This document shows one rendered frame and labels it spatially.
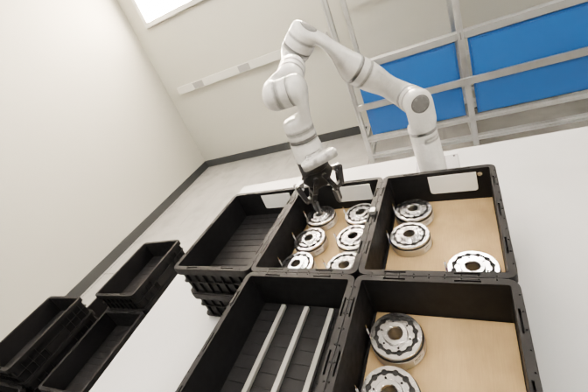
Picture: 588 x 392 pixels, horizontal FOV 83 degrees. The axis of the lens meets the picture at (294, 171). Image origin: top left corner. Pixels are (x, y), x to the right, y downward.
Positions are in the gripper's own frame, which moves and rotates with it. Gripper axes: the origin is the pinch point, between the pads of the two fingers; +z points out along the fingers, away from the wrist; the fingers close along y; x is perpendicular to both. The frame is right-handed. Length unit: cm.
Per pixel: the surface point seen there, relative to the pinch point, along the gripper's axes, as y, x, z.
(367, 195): -16.9, -12.1, 13.0
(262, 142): -48, -332, 83
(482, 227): -29.9, 19.4, 17.4
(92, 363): 117, -78, 63
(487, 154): -76, -19, 30
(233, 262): 31.2, -24.4, 17.7
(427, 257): -13.5, 17.6, 17.4
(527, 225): -49, 16, 30
